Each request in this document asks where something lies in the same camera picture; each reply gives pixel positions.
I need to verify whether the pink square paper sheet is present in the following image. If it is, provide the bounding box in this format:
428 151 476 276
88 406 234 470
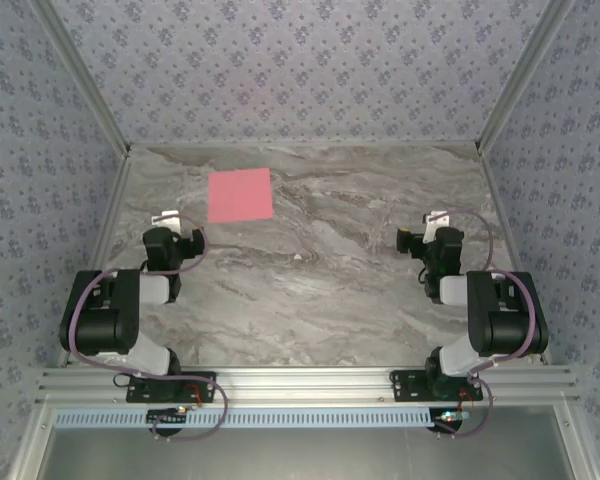
207 167 275 224

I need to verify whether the thin aluminium table edge strip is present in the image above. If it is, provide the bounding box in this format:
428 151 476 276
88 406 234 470
127 140 484 150

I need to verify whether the small circuit board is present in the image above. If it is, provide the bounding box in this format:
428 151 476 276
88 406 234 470
432 408 474 432
146 407 189 426

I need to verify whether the grey metal panel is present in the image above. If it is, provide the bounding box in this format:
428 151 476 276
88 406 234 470
9 402 596 480

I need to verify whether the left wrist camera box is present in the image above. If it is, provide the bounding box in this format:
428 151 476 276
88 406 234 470
151 209 182 235

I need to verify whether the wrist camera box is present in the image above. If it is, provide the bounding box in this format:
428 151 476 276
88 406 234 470
151 209 182 235
423 210 452 242

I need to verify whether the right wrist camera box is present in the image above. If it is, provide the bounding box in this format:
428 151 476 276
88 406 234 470
423 210 452 242

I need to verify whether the aluminium table edge rail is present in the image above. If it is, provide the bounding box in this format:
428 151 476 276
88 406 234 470
57 149 134 369

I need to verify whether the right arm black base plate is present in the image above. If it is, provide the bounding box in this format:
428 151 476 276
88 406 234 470
389 368 484 404

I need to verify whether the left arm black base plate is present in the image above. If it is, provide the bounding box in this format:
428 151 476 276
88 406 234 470
124 370 217 404

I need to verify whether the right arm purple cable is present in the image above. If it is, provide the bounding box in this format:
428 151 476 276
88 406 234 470
429 209 539 440

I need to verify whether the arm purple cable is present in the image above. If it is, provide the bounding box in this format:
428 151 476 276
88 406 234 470
429 209 539 440
62 227 230 444

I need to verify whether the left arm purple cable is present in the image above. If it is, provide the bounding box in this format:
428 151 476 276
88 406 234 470
62 227 230 444

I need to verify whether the aluminium mounting rail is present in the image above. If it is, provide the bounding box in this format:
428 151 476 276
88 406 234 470
37 366 581 404

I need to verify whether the aluminium frame post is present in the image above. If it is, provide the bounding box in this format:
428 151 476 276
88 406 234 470
474 0 579 151
29 0 134 159

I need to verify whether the slotted grey cable duct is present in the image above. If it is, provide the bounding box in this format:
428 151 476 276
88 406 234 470
52 408 476 430

